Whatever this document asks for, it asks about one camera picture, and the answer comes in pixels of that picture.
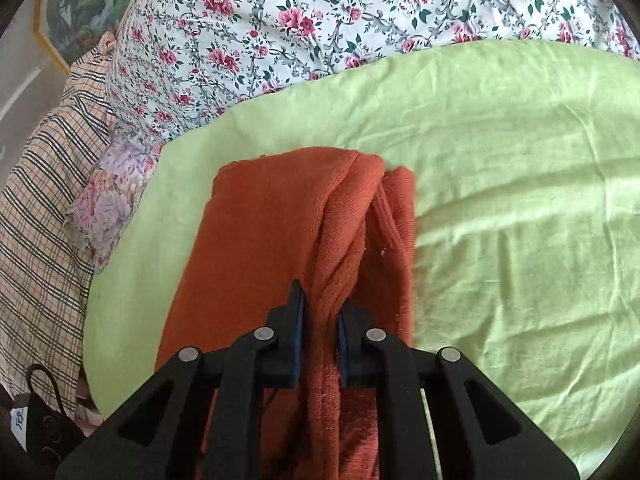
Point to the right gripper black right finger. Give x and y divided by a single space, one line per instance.
438 415

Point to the black bag with strap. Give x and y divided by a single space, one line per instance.
47 435

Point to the white floral rose duvet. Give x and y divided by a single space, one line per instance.
178 64

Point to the gold framed landscape painting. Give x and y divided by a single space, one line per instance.
68 29

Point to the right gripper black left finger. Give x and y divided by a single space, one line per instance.
200 413

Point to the rust orange knit sweater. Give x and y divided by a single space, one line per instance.
342 225

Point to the beige plaid pillow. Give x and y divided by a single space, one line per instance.
45 278

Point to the light green bed sheet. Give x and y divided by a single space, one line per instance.
526 159

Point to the lilac floral pillowcase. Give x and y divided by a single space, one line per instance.
97 218

